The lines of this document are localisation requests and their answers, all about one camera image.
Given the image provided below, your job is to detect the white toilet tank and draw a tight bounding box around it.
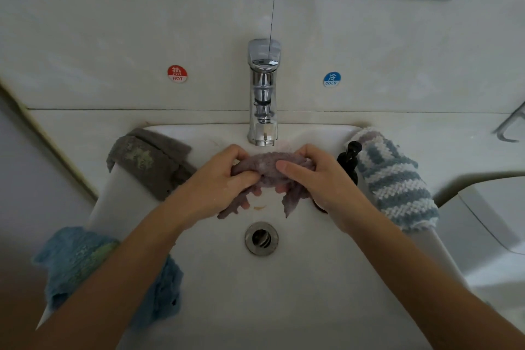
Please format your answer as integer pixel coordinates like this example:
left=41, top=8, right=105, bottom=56
left=435, top=176, right=525, bottom=314

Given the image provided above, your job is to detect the red round sticker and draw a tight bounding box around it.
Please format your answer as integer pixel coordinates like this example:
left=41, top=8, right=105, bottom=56
left=166, top=64, right=189, bottom=84

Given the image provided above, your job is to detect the person's right hand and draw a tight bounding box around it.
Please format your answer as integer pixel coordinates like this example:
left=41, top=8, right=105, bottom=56
left=275, top=144, right=380, bottom=236

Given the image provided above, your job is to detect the person's left forearm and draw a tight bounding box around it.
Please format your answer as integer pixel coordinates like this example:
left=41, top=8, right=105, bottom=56
left=33, top=202, right=194, bottom=350

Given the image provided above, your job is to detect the person's right forearm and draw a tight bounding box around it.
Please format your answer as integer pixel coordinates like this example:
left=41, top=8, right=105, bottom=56
left=348, top=210, right=525, bottom=350

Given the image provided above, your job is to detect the brown cloth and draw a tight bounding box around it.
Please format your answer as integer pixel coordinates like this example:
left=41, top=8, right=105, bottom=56
left=217, top=151, right=317, bottom=220

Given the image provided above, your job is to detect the white ceramic sink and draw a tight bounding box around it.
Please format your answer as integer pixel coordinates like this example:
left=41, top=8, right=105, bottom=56
left=37, top=122, right=473, bottom=350

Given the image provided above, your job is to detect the black pump soap bottle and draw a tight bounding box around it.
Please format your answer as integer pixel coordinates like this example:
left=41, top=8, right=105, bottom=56
left=316, top=141, right=364, bottom=214

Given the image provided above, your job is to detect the metal wall shelf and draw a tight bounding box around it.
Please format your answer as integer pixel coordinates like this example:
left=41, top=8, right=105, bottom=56
left=494, top=102, right=525, bottom=143

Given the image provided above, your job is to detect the person's left hand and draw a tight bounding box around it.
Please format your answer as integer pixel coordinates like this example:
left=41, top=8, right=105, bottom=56
left=164, top=144, right=264, bottom=229

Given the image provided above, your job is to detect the blue stained cloth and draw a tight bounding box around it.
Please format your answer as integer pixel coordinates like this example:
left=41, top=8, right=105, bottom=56
left=31, top=226, right=185, bottom=326

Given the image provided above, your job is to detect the metal sink drain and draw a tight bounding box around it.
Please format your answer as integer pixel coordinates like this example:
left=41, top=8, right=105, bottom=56
left=244, top=221, right=280, bottom=257

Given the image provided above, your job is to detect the chrome faucet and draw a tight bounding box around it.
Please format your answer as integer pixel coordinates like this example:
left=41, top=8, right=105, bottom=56
left=247, top=38, right=282, bottom=147

